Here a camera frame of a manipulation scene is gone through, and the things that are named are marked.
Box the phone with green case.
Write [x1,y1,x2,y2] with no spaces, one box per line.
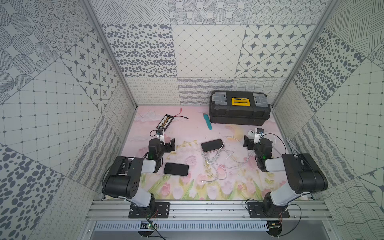
[164,163,189,177]

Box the phone with pink case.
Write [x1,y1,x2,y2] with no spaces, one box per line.
[201,139,224,153]

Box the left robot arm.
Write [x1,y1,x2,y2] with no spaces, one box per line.
[102,139,176,215]

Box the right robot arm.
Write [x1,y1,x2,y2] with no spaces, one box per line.
[244,136,328,219]

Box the white power strip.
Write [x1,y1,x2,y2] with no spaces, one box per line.
[247,130,256,138]

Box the black connector board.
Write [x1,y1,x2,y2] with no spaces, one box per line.
[157,115,174,131]

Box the teal utility knife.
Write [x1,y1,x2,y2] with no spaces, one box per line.
[203,114,213,130]

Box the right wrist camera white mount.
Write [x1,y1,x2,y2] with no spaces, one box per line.
[254,128,264,144]

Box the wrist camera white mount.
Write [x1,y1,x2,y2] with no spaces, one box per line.
[254,128,264,144]
[156,129,166,143]

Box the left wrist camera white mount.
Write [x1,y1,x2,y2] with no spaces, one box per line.
[156,129,166,143]

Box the red black wire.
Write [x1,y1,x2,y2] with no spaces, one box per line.
[171,107,190,120]

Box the black toolbox yellow handle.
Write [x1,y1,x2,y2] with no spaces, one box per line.
[209,91,271,126]

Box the white power strip cord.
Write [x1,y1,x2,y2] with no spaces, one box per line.
[285,136,302,157]

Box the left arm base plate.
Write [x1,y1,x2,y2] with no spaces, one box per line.
[129,202,170,219]

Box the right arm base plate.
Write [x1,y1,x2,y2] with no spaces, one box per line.
[246,202,290,219]

